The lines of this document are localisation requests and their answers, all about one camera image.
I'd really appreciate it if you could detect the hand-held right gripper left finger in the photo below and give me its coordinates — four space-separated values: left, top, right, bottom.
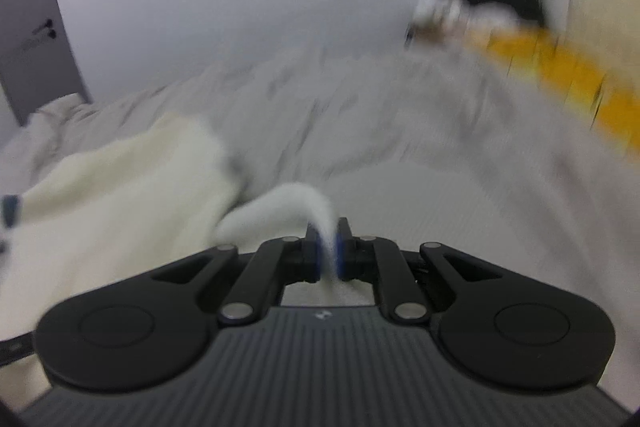
150 217 323 326

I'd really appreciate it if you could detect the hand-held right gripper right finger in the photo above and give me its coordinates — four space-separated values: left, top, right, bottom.
336 217 503 324

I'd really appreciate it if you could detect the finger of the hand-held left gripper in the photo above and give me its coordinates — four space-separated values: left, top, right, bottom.
0 331 40 369

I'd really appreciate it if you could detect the cream fleece sweater striped trim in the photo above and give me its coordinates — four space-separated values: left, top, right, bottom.
0 112 373 410

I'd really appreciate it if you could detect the grey bed sheet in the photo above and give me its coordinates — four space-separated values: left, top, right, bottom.
0 42 640 408

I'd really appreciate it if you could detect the white crumpled cloth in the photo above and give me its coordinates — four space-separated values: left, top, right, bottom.
414 0 503 38

